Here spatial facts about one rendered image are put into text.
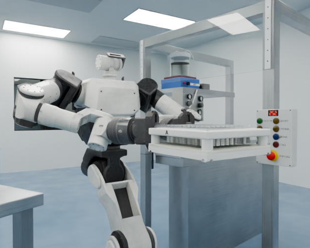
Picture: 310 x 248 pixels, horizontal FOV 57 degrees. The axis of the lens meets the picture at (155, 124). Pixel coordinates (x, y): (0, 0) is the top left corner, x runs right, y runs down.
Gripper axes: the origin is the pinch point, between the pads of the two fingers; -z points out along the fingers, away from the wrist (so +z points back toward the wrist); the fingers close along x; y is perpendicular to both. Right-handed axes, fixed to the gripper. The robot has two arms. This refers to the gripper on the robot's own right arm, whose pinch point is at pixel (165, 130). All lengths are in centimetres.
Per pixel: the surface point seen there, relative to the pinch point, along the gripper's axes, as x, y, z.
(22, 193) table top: 17.4, 22.1, 35.5
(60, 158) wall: 73, -429, 424
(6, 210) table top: 19.6, 30.3, 31.8
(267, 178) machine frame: 26, -69, -27
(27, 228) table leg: 26.9, 22.7, 32.9
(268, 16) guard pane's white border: -54, -68, -28
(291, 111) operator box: -7, -58, -37
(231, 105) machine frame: -20, -209, 11
